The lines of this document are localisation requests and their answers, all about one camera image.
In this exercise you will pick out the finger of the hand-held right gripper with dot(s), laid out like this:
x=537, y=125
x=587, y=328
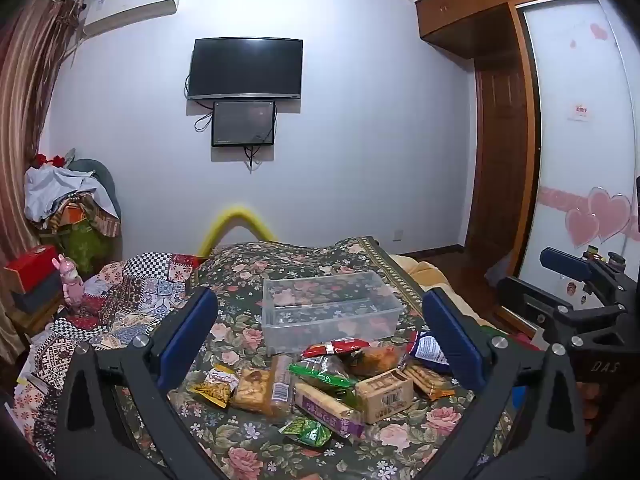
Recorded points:
x=525, y=300
x=565, y=262

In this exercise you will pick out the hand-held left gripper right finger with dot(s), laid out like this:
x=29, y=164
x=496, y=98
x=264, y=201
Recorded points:
x=450, y=340

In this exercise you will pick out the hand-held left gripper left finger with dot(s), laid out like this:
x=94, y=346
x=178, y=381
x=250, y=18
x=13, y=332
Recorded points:
x=191, y=329

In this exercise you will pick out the tan biscuit box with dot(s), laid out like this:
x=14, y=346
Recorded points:
x=385, y=395

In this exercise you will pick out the clear plastic storage bin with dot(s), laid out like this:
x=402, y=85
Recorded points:
x=330, y=325

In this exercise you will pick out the long green snack packet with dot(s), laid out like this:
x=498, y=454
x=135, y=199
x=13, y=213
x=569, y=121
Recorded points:
x=320, y=372

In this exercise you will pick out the purple label yellow snack pack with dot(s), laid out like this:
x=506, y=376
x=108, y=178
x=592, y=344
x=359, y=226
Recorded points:
x=327, y=410

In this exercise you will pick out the person's right hand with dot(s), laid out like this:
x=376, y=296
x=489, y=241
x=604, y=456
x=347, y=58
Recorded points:
x=589, y=402

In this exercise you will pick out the blue and white snack packet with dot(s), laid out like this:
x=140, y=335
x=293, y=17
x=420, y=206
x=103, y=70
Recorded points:
x=429, y=352

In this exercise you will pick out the grey cloth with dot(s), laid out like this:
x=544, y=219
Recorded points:
x=502, y=272

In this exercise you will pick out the striped cracker packet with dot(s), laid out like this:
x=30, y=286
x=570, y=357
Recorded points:
x=425, y=382

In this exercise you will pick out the pink heart stickers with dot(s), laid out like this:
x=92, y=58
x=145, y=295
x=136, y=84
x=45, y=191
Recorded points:
x=602, y=215

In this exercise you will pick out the small yellow snack packet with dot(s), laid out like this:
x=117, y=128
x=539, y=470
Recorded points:
x=215, y=385

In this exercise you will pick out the beige blanket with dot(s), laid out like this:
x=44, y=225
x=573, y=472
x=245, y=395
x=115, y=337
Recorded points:
x=425, y=272

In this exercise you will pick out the patchwork quilt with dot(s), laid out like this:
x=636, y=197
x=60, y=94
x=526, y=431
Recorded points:
x=130, y=290

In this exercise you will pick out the green floral blanket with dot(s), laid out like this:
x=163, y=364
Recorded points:
x=240, y=270

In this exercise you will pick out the orange-brown snack bag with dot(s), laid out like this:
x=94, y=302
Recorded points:
x=375, y=360

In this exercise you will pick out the tan cracker packet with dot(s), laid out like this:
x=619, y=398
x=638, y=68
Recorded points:
x=251, y=390

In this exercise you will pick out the clear cookie tube pack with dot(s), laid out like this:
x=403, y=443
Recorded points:
x=281, y=385

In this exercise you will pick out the white sliding wardrobe door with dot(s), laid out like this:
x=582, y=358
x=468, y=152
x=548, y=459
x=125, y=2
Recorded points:
x=575, y=150

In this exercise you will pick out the red snack packet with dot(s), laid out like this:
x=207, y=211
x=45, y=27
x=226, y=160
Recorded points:
x=335, y=347

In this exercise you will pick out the brown wooden door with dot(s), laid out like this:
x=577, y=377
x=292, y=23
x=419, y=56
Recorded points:
x=500, y=160

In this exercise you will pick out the yellow foam tube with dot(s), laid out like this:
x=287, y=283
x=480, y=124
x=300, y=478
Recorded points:
x=235, y=210

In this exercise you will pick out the pink doll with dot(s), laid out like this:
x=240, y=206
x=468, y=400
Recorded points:
x=69, y=280

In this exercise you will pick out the small paper door note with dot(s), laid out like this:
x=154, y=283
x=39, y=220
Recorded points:
x=580, y=111

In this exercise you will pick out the small green snack packet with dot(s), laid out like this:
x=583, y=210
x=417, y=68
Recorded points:
x=306, y=432

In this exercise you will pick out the dark grey box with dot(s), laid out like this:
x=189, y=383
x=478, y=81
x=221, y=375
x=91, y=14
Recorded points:
x=37, y=295

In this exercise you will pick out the red box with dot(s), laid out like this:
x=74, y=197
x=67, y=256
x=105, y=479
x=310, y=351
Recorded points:
x=32, y=265

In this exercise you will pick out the grey padded chair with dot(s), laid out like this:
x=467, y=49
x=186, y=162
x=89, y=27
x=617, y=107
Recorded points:
x=102, y=180

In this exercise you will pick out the pile of clothes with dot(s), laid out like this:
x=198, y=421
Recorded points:
x=65, y=200

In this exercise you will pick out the wooden overhead cabinet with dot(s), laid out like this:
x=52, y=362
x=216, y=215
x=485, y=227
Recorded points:
x=465, y=15

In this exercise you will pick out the brown striped curtain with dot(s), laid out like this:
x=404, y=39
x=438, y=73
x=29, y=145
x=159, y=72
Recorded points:
x=27, y=110

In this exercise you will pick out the white air conditioner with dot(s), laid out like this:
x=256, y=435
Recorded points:
x=132, y=5

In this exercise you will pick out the white wall socket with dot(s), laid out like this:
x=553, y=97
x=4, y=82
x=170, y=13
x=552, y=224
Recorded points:
x=398, y=235

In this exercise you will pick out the small black wall monitor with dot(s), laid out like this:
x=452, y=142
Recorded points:
x=243, y=123

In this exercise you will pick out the black wall television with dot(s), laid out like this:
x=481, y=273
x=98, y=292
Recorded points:
x=245, y=67

